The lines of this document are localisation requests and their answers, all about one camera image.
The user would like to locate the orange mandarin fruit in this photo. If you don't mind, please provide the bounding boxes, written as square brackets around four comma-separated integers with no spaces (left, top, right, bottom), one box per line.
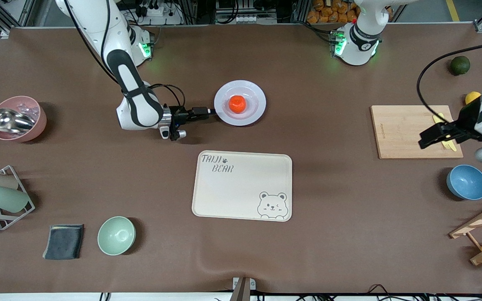
[229,95,248,114]

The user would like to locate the lavender round plate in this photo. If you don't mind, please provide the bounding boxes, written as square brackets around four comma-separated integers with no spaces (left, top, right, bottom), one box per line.
[214,80,267,126]

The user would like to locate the yellow plastic fork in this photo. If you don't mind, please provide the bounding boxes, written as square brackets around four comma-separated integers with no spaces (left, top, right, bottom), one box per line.
[433,114,453,150]

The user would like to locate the wooden cutting board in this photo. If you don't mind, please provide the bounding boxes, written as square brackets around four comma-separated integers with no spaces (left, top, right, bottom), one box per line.
[370,105,464,160]

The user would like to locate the blue bowl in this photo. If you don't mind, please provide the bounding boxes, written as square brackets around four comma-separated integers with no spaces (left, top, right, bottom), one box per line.
[446,164,482,201]

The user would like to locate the dark green avocado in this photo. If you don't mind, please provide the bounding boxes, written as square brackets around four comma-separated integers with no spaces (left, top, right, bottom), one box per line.
[451,56,471,76]

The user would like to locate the beige bear print tray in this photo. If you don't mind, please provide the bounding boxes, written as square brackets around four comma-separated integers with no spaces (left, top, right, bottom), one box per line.
[192,150,293,222]

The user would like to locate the wooden mug rack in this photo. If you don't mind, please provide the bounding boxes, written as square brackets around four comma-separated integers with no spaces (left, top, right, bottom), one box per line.
[449,196,482,266]

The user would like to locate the white power strip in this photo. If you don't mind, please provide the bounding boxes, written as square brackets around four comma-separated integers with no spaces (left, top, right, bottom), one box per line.
[134,4,183,25]

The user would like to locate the mint green bowl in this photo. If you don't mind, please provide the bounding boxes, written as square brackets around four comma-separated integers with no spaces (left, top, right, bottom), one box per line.
[97,216,136,256]

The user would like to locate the pink bowl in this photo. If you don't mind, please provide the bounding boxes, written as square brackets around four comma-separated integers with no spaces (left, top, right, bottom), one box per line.
[0,96,47,143]

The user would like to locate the bag of orange fruits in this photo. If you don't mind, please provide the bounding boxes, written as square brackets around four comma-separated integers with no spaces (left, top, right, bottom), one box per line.
[307,0,359,24]

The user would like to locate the shiny metal scoop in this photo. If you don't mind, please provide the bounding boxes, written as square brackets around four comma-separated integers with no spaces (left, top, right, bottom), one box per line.
[0,108,36,133]

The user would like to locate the dark grey folded cloth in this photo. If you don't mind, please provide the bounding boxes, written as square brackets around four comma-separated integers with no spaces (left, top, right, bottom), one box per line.
[42,224,85,260]

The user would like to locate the mint green cup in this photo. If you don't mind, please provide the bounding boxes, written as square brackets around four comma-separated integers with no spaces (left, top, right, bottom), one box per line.
[0,185,29,213]

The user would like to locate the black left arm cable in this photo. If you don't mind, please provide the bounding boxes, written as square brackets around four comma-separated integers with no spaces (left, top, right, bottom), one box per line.
[417,41,482,125]

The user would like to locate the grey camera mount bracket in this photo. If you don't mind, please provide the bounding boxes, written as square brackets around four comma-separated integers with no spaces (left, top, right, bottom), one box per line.
[229,277,256,301]

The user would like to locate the grey wire cup rack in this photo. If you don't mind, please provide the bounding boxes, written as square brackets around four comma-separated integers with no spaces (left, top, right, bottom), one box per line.
[0,165,36,231]

